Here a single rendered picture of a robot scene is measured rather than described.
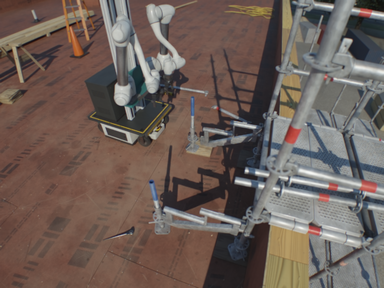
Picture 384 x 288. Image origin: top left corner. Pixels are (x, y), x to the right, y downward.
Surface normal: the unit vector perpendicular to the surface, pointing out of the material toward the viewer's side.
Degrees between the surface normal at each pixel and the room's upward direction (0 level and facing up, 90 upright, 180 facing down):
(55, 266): 0
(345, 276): 0
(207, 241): 0
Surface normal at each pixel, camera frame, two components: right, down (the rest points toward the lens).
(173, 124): 0.00, -0.71
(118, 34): 0.04, 0.62
